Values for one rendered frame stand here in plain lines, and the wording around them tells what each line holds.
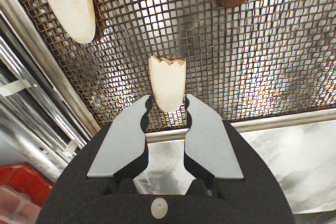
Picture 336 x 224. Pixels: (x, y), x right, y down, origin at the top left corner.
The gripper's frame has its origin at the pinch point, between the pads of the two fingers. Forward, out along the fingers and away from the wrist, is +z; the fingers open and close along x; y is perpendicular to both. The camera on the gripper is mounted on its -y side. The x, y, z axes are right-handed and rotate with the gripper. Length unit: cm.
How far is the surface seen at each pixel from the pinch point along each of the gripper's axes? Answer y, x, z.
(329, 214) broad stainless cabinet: 172, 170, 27
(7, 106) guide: 2.6, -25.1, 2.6
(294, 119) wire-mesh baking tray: 5.0, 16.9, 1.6
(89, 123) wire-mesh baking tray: 5.1, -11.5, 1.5
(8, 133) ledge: 7.6, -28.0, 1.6
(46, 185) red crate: 30.0, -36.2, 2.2
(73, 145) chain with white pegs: 13.2, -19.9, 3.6
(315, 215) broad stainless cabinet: 195, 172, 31
